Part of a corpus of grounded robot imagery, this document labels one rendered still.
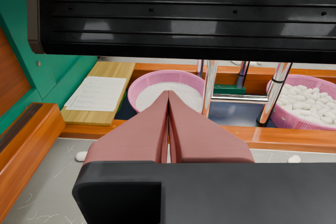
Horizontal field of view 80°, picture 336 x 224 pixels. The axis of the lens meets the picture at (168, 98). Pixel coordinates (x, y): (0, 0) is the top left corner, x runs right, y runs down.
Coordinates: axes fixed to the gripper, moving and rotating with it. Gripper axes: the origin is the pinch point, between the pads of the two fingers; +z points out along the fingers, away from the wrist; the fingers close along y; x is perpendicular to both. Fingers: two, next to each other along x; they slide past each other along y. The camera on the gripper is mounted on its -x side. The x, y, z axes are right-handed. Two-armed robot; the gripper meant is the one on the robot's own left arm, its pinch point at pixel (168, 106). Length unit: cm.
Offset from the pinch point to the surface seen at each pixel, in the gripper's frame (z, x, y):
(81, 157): 19.7, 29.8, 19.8
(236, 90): 53, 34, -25
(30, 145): 15.5, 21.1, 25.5
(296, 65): 66, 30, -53
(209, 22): 11.7, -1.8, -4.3
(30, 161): 14.0, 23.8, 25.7
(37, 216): 7.9, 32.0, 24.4
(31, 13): 13.4, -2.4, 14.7
